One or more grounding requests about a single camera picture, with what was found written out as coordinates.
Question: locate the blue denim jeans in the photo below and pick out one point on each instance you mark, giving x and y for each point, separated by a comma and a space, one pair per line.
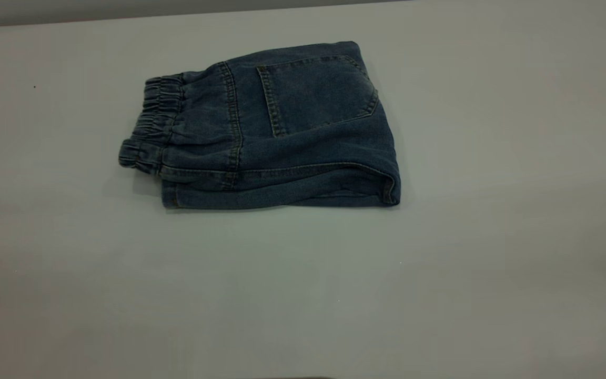
292, 147

